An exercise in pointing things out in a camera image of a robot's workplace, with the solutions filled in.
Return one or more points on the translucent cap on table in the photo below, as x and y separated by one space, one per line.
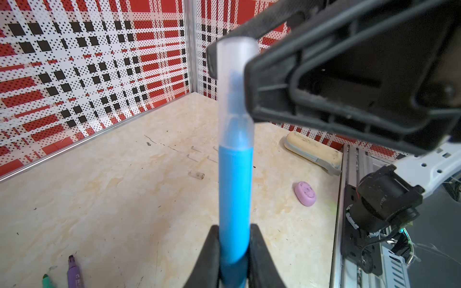
196 174

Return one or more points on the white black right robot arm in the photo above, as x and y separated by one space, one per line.
390 196

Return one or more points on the violet marker pen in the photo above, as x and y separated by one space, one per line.
74 276

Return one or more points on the green marker pen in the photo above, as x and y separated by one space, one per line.
46 282

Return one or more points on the translucent blue pen cap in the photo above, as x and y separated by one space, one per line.
236 90

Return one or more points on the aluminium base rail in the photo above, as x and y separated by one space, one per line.
352 267

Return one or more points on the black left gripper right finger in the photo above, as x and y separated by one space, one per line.
262 271

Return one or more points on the beige oval object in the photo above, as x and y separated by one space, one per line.
324 156

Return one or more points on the blue marker pen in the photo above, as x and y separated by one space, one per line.
235 174

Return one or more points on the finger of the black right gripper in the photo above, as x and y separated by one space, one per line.
384 72
294 13

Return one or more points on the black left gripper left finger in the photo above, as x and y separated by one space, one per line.
206 271

